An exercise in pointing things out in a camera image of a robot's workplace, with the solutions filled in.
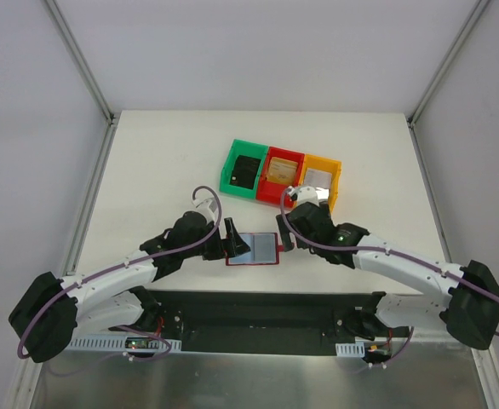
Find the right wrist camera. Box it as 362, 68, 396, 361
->
287, 185, 330, 209

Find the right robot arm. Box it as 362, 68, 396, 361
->
276, 203, 499, 350

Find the left white cable duct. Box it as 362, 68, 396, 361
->
66, 334, 181, 354

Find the black VIP card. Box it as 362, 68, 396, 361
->
229, 155, 261, 189

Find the right aluminium table rail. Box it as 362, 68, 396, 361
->
407, 124, 451, 264

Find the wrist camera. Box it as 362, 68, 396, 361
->
287, 185, 330, 209
193, 198, 217, 222

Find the green plastic bin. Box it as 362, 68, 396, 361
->
220, 139, 269, 199

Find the red leather card holder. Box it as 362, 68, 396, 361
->
226, 233, 283, 267

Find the gold VIP card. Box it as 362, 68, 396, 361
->
266, 157, 297, 186

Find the right aluminium frame post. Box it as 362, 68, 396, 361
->
407, 0, 492, 128

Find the aluminium table rail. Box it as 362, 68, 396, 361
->
55, 113, 121, 278
407, 124, 451, 264

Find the silver VIP card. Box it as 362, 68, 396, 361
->
303, 168, 332, 200

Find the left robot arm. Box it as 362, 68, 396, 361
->
9, 210, 250, 363

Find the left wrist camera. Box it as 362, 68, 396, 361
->
193, 198, 217, 222

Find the white cable duct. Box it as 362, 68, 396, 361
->
335, 341, 366, 359
66, 334, 181, 354

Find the left aluminium frame post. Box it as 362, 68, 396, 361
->
42, 0, 115, 123

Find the aluminium frame post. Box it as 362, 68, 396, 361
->
42, 0, 115, 123
407, 0, 492, 128

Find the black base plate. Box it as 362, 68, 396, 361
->
104, 287, 446, 354

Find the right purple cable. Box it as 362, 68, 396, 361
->
279, 187, 499, 372

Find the right white cable duct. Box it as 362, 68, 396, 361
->
335, 341, 366, 359

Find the yellow plastic bin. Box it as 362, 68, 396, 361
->
299, 154, 341, 210

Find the left aluminium table rail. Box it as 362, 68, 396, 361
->
55, 113, 121, 278

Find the red plastic bin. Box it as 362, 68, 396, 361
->
256, 147, 305, 205

